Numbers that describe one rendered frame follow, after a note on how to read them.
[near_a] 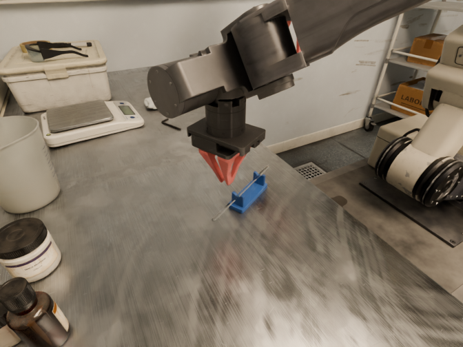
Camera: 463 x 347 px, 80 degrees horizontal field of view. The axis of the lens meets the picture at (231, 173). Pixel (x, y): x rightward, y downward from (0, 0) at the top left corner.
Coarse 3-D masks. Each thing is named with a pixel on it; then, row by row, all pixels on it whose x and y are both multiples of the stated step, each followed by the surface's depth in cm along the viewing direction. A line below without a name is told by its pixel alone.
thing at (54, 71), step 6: (54, 42) 110; (60, 42) 111; (48, 66) 84; (54, 66) 84; (60, 66) 85; (48, 72) 85; (54, 72) 86; (60, 72) 86; (66, 72) 87; (48, 78) 86; (54, 78) 86
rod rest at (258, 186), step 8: (264, 176) 57; (256, 184) 58; (264, 184) 58; (232, 192) 52; (248, 192) 56; (256, 192) 56; (240, 200) 52; (248, 200) 54; (232, 208) 53; (240, 208) 52
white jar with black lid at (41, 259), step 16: (16, 224) 41; (32, 224) 41; (0, 240) 38; (16, 240) 38; (32, 240) 38; (48, 240) 41; (0, 256) 37; (16, 256) 38; (32, 256) 39; (48, 256) 41; (16, 272) 39; (32, 272) 40; (48, 272) 42
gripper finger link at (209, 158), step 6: (258, 144) 42; (198, 150) 41; (204, 156) 42; (210, 156) 41; (210, 162) 42; (216, 162) 43; (216, 168) 43; (216, 174) 44; (222, 174) 45; (222, 180) 46
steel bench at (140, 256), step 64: (64, 192) 58; (128, 192) 58; (192, 192) 58; (320, 192) 58; (64, 256) 45; (128, 256) 45; (192, 256) 45; (256, 256) 45; (320, 256) 45; (384, 256) 45; (128, 320) 37; (192, 320) 37; (256, 320) 37; (320, 320) 37; (384, 320) 37; (448, 320) 37
